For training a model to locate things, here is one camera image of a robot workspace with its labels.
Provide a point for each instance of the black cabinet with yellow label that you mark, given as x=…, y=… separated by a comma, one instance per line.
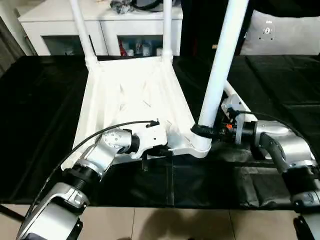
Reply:
x=207, y=25

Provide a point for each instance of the white plastic table leg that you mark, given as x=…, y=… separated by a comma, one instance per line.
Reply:
x=167, y=27
x=230, y=90
x=225, y=55
x=82, y=30

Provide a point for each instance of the black table frame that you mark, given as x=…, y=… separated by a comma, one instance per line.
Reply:
x=10, y=212

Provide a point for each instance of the black table mat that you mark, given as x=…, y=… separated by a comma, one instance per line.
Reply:
x=35, y=110

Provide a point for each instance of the grey cushion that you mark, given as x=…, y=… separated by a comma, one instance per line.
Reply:
x=285, y=32

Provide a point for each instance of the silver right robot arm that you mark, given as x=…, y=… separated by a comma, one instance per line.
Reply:
x=285, y=150

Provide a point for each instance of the white glass-door cabinet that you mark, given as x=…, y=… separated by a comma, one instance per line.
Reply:
x=50, y=30

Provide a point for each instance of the white plastic table top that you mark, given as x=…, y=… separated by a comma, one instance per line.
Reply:
x=130, y=95

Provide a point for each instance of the grey curtain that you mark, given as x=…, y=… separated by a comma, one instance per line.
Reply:
x=7, y=40

